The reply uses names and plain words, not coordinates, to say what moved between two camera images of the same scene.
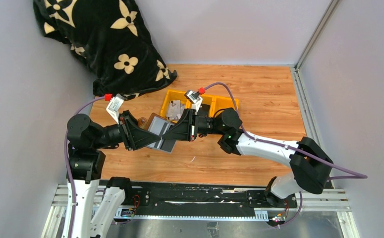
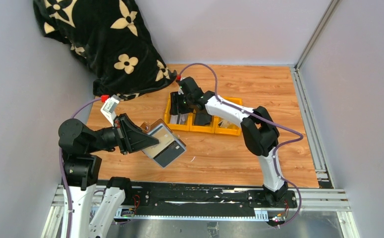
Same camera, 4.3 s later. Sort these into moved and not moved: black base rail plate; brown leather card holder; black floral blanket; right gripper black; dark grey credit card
Moved: right gripper black; brown leather card holder; dark grey credit card
Not moved: black floral blanket; black base rail plate
